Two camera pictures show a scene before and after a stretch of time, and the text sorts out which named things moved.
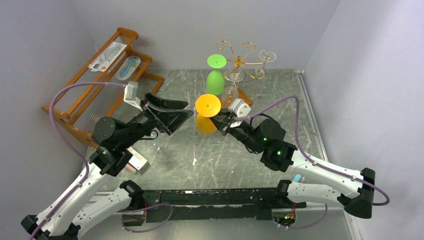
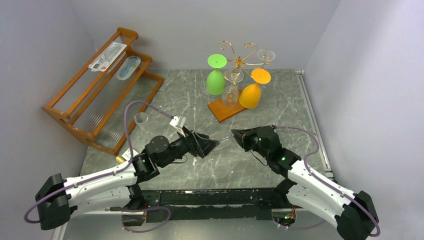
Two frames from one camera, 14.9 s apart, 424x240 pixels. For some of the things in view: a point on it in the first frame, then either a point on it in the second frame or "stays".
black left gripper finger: x=152 y=99 → x=189 y=133
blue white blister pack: x=128 y=67 stays
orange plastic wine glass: x=208 y=105 → x=250 y=96
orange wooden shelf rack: x=79 y=108 stays
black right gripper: x=227 y=124 → x=251 y=141
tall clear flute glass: x=266 y=56 stays
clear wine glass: x=231 y=93 stays
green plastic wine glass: x=215 y=81 stays
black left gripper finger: x=170 y=121 → x=205 y=146
